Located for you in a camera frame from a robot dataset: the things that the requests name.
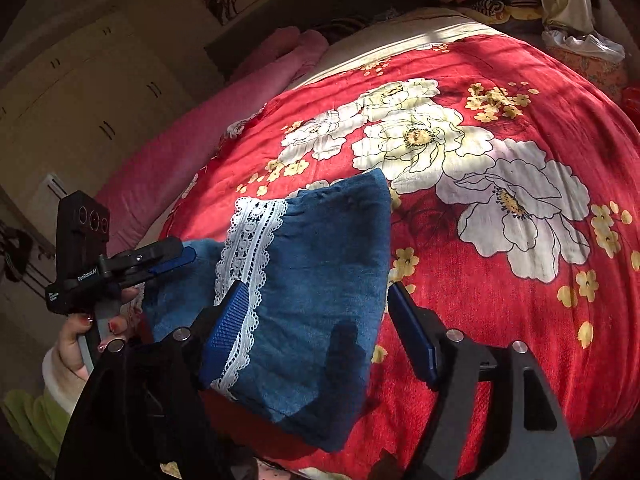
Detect cream wardrobe with handles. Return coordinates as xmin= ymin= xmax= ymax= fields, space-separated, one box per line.
xmin=0 ymin=8 xmax=202 ymax=241

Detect red plastic bag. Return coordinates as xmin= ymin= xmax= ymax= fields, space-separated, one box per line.
xmin=620 ymin=84 xmax=640 ymax=130

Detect red floral quilt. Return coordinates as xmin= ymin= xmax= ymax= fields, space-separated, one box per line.
xmin=134 ymin=32 xmax=640 ymax=480

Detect left hand red nails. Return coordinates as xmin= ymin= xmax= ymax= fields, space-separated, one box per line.
xmin=55 ymin=285 xmax=144 ymax=384

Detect blue denim pants lace trim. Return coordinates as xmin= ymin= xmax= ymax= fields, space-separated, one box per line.
xmin=142 ymin=170 xmax=390 ymax=453

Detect dark grey headboard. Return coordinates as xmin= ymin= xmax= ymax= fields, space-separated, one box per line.
xmin=205 ymin=0 xmax=437 ymax=79

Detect green sleeve white cuff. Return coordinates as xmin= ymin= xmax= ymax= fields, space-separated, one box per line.
xmin=1 ymin=346 xmax=86 ymax=477

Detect pink folded blanket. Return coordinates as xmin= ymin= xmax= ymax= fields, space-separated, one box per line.
xmin=96 ymin=26 xmax=329 ymax=256

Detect floral fabric basket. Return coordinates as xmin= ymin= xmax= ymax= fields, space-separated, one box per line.
xmin=546 ymin=47 xmax=628 ymax=104

